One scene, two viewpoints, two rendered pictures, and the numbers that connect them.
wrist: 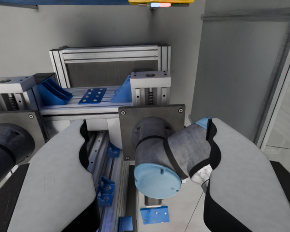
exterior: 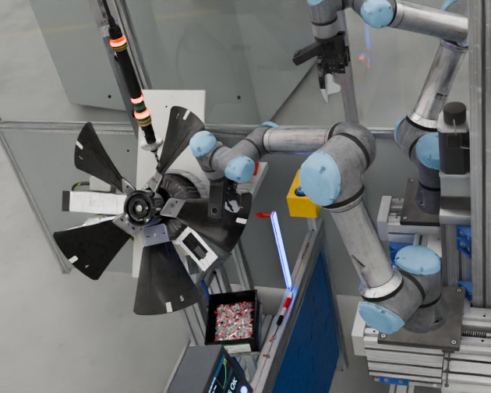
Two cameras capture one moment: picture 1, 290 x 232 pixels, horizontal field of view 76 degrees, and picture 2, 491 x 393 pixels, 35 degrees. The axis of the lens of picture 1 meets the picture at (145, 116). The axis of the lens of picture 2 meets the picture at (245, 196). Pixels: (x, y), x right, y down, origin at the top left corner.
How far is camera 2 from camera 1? 2.35 m
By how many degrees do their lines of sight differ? 67
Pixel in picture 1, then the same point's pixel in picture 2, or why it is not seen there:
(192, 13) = not seen: hidden behind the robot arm
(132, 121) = (416, 212)
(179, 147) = (407, 142)
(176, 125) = not seen: hidden behind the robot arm
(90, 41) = not seen: outside the picture
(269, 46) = (379, 154)
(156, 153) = (414, 156)
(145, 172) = (418, 150)
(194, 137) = (400, 136)
